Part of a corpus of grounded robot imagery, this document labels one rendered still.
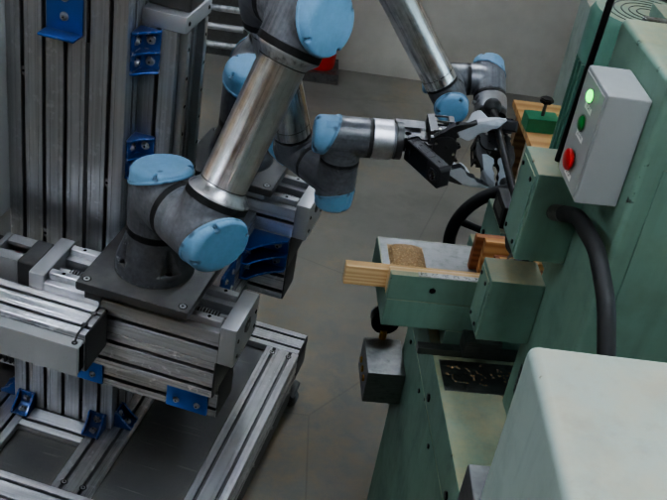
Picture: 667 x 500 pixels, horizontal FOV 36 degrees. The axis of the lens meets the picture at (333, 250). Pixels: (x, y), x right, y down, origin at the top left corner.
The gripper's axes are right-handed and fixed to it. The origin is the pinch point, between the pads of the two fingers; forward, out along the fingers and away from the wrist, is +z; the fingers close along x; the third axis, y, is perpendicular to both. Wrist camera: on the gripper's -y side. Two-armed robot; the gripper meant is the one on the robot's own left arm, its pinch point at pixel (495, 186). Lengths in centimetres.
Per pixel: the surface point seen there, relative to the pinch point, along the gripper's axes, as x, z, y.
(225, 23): 62, -188, 199
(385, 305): 28, 40, -21
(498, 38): -65, -191, 187
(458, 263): 13.1, 27.1, -15.0
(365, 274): 32, 35, -22
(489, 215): 5.5, 14.2, -12.1
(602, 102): 14, 37, -87
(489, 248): 8.8, 26.6, -22.0
